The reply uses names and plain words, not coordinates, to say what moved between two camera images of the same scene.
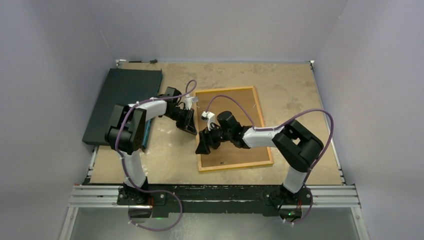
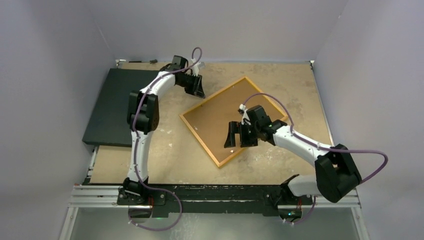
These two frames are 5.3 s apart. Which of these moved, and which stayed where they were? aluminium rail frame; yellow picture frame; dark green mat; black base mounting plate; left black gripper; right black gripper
Moved: yellow picture frame; right black gripper; left black gripper
Stayed: aluminium rail frame; dark green mat; black base mounting plate
